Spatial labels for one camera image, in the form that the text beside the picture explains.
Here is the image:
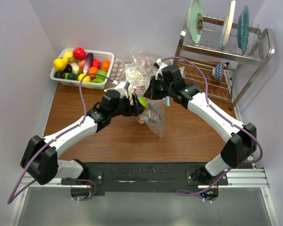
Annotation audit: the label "red strawberry toy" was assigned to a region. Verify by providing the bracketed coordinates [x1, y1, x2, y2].
[92, 59, 101, 69]

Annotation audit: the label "cream blue rimmed plate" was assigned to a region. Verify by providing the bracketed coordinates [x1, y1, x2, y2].
[220, 0, 236, 51]

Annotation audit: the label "clear bag pink dots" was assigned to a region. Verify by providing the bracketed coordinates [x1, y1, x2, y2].
[125, 46, 174, 91]

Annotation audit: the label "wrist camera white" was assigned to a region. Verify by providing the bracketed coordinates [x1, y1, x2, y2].
[113, 81, 130, 97]
[154, 59, 167, 80]

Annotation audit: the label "clear bag orange zipper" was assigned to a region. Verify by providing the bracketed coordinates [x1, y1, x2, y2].
[129, 86, 166, 138]

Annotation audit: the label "red apple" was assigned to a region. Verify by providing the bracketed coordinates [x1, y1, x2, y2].
[73, 47, 86, 61]

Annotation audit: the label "blue zigzag bowl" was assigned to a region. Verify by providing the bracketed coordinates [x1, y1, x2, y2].
[213, 63, 224, 82]

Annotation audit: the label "aluminium rail frame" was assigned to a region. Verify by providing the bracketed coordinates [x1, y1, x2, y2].
[10, 167, 279, 226]

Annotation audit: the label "small orange tangerine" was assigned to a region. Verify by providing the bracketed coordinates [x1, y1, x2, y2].
[88, 66, 99, 75]

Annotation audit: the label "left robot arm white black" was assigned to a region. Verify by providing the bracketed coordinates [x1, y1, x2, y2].
[21, 90, 146, 185]

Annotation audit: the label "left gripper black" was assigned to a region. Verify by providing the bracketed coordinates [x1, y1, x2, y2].
[109, 94, 146, 118]

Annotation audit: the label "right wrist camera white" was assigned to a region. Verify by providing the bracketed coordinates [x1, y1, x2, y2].
[154, 59, 167, 80]

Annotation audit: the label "dark purple fruit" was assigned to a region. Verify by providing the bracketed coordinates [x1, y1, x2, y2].
[54, 71, 66, 79]

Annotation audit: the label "orange toy pumpkin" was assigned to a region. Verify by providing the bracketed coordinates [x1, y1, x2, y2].
[101, 60, 110, 72]

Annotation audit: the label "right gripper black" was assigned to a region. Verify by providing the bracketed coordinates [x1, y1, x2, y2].
[144, 76, 174, 100]

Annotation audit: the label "teal plate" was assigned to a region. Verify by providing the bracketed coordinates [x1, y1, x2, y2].
[237, 5, 249, 55]

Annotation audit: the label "patterned bowl left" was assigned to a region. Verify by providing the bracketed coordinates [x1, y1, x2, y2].
[179, 66, 186, 79]

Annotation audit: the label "grey toy fish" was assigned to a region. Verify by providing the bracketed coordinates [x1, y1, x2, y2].
[141, 103, 165, 123]

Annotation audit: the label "yellow pear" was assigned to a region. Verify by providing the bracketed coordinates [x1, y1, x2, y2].
[53, 58, 68, 71]

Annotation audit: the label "green toy pepper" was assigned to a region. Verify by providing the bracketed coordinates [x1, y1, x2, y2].
[90, 70, 107, 83]

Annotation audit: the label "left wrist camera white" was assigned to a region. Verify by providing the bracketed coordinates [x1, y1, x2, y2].
[113, 81, 130, 97]

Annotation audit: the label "white plastic fruit basket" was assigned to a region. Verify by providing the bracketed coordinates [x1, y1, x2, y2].
[50, 48, 115, 90]

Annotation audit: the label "clear bag white dots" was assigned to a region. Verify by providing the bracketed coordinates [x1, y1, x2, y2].
[104, 59, 129, 92]

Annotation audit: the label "steel dish rack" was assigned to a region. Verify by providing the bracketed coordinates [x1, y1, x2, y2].
[175, 16, 275, 111]

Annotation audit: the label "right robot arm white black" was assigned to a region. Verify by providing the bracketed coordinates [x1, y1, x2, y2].
[144, 65, 257, 185]

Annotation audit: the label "light green floral plate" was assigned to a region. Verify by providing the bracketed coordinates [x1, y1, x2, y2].
[187, 0, 203, 44]

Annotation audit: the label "purple eggplant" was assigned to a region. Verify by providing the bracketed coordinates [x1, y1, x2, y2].
[83, 53, 94, 74]

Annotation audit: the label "green apple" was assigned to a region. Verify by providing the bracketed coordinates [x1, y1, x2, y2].
[138, 97, 147, 108]

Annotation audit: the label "pale yellow apple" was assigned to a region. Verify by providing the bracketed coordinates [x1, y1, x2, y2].
[62, 50, 75, 63]

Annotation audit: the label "clear bag blue zipper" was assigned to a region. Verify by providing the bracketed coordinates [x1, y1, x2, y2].
[166, 96, 170, 106]

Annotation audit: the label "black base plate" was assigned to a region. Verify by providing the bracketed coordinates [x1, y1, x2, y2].
[32, 161, 253, 197]

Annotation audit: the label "yellow lemon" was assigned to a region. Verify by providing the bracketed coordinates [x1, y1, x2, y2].
[78, 73, 91, 82]

